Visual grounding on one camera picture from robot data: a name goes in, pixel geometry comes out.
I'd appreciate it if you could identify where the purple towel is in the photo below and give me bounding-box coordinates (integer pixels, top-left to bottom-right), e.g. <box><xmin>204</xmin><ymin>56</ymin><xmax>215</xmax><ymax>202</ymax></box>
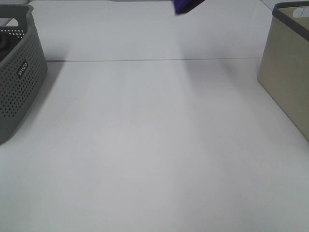
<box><xmin>172</xmin><ymin>0</ymin><xmax>205</xmax><ymax>15</ymax></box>

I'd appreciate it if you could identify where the beige fabric storage bin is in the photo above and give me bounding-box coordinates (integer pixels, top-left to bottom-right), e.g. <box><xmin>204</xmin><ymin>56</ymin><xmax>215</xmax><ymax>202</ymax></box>
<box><xmin>257</xmin><ymin>1</ymin><xmax>309</xmax><ymax>138</ymax></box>

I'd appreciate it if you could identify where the grey perforated plastic basket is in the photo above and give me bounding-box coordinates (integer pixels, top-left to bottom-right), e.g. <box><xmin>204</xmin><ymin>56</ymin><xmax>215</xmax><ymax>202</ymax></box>
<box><xmin>0</xmin><ymin>4</ymin><xmax>48</xmax><ymax>143</ymax></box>

